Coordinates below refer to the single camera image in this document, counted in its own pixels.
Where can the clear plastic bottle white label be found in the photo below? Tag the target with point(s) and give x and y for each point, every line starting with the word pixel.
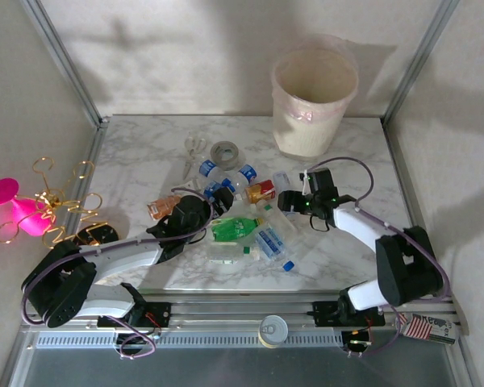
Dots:
pixel 282 179

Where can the amber plastic bottle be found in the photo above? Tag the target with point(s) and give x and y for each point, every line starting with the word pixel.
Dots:
pixel 161 207

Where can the green bottle with yellow cap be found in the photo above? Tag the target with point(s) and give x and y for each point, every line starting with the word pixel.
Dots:
pixel 234 229

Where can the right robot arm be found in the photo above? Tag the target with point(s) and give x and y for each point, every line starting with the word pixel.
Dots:
pixel 399 262

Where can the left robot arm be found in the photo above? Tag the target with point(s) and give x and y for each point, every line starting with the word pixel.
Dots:
pixel 117 258

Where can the white ribbed waste bin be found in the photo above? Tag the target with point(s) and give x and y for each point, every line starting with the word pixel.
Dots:
pixel 302 139

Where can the grey tape roll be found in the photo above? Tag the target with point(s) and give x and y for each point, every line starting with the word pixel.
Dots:
pixel 234 160

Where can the clear bottle large blue label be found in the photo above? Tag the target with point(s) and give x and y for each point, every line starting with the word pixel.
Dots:
pixel 271 242

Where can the clear bottle with green cap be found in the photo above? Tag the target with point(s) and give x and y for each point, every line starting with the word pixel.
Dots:
pixel 226 255

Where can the silver tin can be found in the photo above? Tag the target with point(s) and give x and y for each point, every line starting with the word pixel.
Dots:
pixel 273 330

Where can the black controller board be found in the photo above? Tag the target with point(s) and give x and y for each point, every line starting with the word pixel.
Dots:
pixel 129 340
pixel 357 340

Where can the pink plastic goblet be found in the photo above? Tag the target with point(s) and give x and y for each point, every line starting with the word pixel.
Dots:
pixel 28 217

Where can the tissue pack with flag print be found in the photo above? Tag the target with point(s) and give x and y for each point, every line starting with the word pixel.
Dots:
pixel 423 327

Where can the grey metal shelf panel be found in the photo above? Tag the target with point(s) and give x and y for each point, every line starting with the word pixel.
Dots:
pixel 242 371

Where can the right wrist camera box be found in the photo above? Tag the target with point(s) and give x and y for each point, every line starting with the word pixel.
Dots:
pixel 320 181

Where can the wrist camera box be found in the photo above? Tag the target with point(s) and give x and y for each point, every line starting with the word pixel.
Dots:
pixel 191 184
pixel 320 181

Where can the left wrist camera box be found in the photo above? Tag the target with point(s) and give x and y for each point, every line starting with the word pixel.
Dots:
pixel 191 184

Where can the aluminium table side rail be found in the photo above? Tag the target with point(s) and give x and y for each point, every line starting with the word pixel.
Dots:
pixel 399 161
pixel 97 141

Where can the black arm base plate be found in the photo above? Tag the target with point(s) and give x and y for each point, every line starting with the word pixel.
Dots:
pixel 324 312
pixel 161 312

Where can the aluminium front rail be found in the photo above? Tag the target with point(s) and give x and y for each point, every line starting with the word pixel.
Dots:
pixel 226 312

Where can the aluminium frame post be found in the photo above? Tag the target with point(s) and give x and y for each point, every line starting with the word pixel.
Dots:
pixel 64 60
pixel 420 60

